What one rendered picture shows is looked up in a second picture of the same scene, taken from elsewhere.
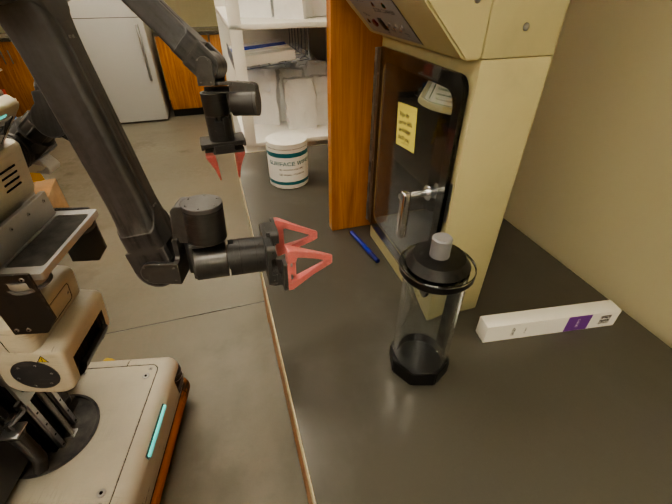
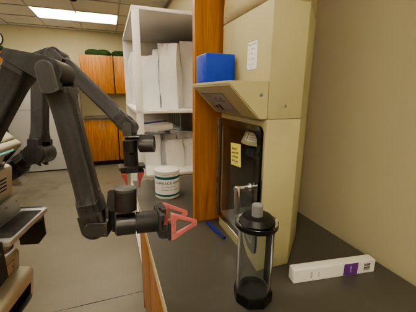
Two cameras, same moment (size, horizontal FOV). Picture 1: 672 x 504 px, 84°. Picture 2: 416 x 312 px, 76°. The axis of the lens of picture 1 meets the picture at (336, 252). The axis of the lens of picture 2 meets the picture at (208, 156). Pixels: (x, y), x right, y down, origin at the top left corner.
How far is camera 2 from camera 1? 0.19 m
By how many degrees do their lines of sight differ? 23
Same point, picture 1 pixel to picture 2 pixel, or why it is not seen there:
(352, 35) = (205, 112)
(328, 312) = (193, 268)
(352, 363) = (210, 298)
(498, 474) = not seen: outside the picture
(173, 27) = (112, 108)
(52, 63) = (66, 117)
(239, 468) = not seen: outside the picture
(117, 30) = not seen: hidden behind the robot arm
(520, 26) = (282, 106)
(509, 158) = (290, 166)
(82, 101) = (75, 134)
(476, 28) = (262, 106)
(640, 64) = (350, 125)
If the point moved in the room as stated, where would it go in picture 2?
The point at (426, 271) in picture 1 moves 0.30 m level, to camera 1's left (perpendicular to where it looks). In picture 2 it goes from (250, 223) to (123, 225)
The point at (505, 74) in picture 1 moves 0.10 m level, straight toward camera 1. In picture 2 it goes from (279, 125) to (275, 130)
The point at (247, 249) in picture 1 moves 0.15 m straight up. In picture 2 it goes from (147, 216) to (145, 161)
